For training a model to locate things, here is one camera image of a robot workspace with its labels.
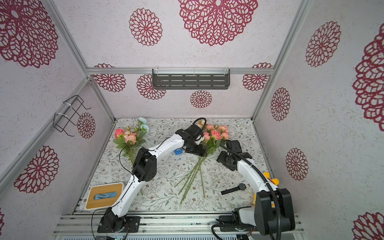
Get pink rose bouquet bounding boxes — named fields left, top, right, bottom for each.
left=179, top=118, right=230, bottom=204

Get mixed pastel flower bouquet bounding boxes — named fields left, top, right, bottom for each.
left=113, top=118, right=150, bottom=174

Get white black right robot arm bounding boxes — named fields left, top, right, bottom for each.
left=217, top=150, right=296, bottom=240

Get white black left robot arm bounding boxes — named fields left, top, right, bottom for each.
left=100, top=130, right=206, bottom=228

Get black round knob tool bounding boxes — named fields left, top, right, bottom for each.
left=221, top=183, right=247, bottom=195

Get yellow plush bear toy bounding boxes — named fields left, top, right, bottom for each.
left=252, top=172, right=280, bottom=206

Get wooden lid tissue box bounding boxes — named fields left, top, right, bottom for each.
left=85, top=182, right=125, bottom=211

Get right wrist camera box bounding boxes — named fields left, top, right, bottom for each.
left=226, top=140, right=243, bottom=153

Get grey wall shelf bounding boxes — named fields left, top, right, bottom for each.
left=152, top=69, right=231, bottom=90

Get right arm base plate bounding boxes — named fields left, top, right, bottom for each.
left=216, top=215, right=257, bottom=232

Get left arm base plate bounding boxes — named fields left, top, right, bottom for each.
left=97, top=216, right=141, bottom=233

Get black wire wall rack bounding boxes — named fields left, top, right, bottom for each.
left=52, top=95, right=91, bottom=137

